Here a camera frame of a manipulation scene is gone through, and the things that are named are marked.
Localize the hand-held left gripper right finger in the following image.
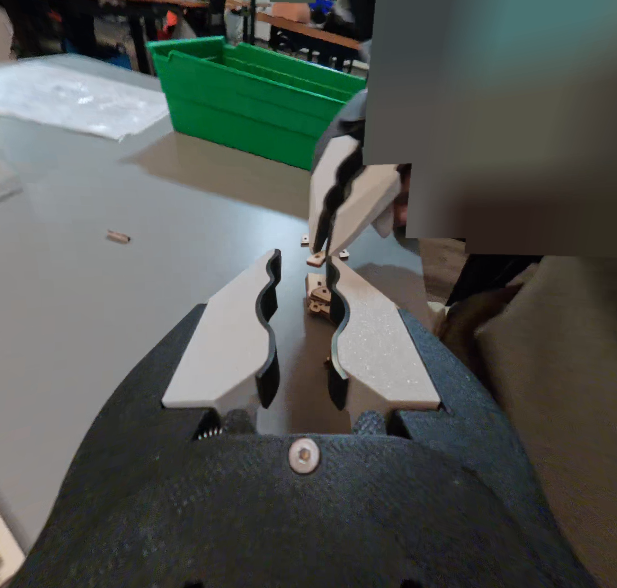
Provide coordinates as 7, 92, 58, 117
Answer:
326, 255, 442, 411

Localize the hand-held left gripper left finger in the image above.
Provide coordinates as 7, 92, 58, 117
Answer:
161, 249, 281, 410

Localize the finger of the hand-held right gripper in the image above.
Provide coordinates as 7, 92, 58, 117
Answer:
308, 137, 363, 254
327, 164, 402, 257

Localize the wooden robot figure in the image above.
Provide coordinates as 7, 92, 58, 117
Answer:
305, 272, 334, 317

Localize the green plastic bin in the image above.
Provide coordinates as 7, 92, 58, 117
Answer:
146, 36, 367, 171

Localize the person's trouser leg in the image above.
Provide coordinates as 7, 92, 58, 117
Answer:
434, 255, 617, 588

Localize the clear plastic sheet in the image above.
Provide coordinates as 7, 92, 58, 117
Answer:
0, 60, 170, 141

